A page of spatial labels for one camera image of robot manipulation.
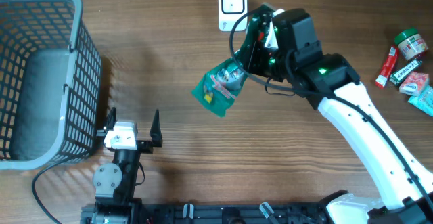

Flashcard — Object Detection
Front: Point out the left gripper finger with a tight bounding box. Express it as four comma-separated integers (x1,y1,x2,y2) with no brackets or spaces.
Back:
150,110,163,147
103,107,116,131

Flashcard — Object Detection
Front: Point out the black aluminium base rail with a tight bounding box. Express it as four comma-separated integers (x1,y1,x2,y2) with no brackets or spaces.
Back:
80,202,332,224

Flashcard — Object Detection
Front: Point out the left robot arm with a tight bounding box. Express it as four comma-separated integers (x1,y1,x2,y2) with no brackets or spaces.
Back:
81,107,163,224

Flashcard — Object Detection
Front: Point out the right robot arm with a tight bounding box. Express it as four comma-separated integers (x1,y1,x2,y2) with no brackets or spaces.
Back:
235,5,432,223

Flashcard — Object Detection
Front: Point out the grey plastic shopping basket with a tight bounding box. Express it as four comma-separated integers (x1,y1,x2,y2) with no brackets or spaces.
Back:
1,0,103,171

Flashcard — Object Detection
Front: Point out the red toothpaste tube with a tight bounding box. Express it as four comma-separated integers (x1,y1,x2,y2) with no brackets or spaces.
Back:
375,45,398,89

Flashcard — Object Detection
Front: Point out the red white small packet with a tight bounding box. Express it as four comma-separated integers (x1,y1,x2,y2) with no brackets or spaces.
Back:
399,72,430,96

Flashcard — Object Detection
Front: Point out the green lid plastic jar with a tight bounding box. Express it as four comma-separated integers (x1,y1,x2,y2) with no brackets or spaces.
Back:
394,28,429,62

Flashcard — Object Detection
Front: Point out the green 3M gloves package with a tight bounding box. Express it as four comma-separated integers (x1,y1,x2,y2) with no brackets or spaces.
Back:
191,4,283,117

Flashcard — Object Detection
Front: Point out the light green wipes packet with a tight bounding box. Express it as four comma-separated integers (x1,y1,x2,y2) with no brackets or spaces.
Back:
408,85,433,116

